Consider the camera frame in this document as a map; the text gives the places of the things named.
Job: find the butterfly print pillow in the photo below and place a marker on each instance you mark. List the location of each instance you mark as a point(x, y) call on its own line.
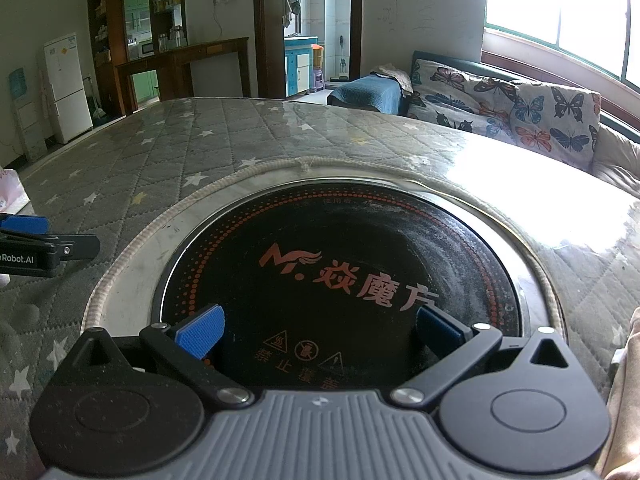
point(555, 120)

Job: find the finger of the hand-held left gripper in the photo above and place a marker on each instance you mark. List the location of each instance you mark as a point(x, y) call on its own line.
point(77, 247)
point(25, 224)

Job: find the pale patterned cloth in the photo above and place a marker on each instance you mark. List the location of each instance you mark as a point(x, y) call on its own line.
point(395, 74)

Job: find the blue textured towel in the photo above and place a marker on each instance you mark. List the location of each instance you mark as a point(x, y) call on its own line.
point(365, 92)

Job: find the black round induction cooktop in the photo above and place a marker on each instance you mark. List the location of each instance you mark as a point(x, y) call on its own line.
point(325, 240)

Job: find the teal sofa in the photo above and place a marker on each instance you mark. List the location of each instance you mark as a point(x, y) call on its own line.
point(450, 62)

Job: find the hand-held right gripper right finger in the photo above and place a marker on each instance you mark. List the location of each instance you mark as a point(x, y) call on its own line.
point(440, 327)

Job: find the dark wooden door frame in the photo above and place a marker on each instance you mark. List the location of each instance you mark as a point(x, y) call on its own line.
point(262, 35)

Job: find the cream garment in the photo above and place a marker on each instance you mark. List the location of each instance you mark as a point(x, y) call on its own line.
point(627, 410)

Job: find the white microwave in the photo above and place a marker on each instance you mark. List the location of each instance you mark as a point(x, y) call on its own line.
point(147, 48)

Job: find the dark wooden console table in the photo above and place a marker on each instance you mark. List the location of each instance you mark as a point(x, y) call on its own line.
point(200, 52)

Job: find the green framed window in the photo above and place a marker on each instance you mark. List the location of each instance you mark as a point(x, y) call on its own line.
point(560, 5)

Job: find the dark wooden shelf cabinet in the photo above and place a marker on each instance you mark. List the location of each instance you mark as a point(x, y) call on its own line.
point(115, 35)

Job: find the white refrigerator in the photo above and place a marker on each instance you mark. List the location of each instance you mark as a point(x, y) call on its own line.
point(67, 90)

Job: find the hanging grey cloth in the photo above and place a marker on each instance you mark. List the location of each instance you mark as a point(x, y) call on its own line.
point(292, 0)

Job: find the purple plastic stool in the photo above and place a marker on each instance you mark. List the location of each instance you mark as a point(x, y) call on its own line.
point(317, 80)

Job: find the blue cabinet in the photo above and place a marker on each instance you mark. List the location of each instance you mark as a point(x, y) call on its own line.
point(300, 67)

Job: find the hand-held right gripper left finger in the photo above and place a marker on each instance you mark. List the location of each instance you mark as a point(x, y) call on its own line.
point(200, 332)

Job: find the grey star quilted table cover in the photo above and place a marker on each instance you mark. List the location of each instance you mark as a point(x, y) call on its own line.
point(150, 160)

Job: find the beige cushion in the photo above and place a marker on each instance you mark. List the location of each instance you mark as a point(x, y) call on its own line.
point(617, 160)

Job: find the mop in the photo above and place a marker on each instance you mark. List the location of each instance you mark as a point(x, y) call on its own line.
point(341, 60)

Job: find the water dispenser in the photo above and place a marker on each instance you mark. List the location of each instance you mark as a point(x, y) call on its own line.
point(27, 120)

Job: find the pink printed bag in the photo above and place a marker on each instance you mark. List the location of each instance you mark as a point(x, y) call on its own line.
point(10, 190)

